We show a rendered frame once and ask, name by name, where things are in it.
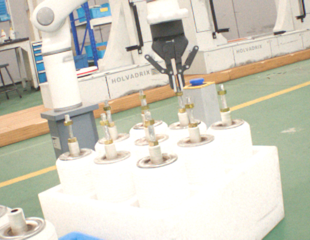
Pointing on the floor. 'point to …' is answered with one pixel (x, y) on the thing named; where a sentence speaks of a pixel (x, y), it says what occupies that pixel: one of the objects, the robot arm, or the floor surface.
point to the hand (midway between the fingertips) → (176, 82)
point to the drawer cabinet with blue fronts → (39, 70)
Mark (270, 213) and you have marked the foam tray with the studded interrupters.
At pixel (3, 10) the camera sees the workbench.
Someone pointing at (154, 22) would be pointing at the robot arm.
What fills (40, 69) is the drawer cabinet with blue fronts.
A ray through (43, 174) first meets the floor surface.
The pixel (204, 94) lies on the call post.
